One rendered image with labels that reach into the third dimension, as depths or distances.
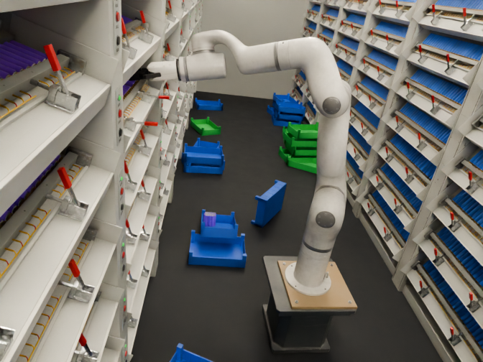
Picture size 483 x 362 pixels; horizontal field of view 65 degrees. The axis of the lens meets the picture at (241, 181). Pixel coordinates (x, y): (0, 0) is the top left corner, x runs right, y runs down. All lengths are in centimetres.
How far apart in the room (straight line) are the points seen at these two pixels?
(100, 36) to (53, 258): 40
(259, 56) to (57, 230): 83
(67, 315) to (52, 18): 53
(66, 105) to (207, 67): 78
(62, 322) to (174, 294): 113
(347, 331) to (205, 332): 64
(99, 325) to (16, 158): 63
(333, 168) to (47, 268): 96
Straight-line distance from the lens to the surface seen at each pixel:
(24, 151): 49
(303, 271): 153
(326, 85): 118
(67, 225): 68
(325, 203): 131
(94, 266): 89
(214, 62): 132
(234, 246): 218
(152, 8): 146
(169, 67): 133
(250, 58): 126
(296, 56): 123
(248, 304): 187
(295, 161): 324
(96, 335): 101
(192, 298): 186
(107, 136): 83
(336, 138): 128
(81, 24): 78
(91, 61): 79
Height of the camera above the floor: 132
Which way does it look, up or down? 27 degrees down
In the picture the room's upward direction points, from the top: 8 degrees clockwise
